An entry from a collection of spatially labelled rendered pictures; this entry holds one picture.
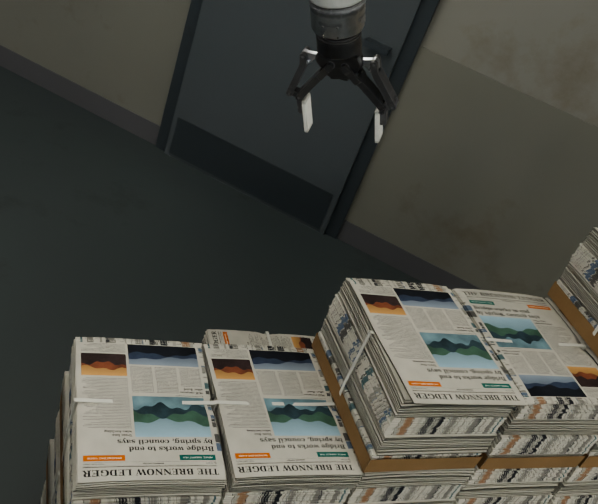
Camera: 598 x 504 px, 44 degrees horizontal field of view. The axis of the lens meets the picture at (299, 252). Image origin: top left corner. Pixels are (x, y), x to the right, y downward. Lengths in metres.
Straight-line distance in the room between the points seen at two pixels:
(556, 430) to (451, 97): 2.08
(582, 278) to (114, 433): 1.17
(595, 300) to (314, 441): 0.77
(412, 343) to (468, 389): 0.15
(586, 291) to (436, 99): 1.81
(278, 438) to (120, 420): 0.33
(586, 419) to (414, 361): 0.46
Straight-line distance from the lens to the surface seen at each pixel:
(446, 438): 1.62
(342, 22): 1.20
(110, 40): 4.21
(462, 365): 1.60
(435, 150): 3.62
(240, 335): 2.13
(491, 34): 3.47
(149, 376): 1.61
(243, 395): 1.64
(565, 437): 1.81
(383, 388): 1.52
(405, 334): 1.59
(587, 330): 1.92
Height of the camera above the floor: 1.97
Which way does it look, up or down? 32 degrees down
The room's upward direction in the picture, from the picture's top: 22 degrees clockwise
